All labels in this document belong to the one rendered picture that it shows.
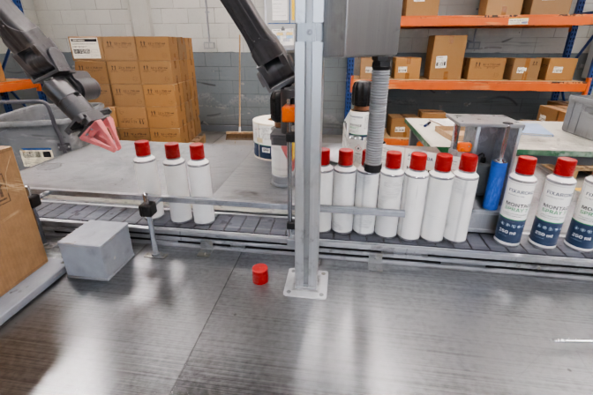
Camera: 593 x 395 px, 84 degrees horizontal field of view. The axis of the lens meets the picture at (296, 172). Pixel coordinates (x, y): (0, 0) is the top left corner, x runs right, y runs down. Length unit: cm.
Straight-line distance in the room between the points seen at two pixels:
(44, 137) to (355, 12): 275
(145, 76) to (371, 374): 390
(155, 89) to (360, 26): 371
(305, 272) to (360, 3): 50
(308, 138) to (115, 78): 386
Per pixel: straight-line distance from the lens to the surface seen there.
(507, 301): 82
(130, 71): 425
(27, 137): 312
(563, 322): 82
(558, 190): 87
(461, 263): 86
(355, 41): 55
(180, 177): 85
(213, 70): 543
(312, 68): 55
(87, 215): 105
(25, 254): 90
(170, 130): 420
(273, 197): 99
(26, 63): 98
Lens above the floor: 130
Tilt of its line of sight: 21 degrees down
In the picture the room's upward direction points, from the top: straight up
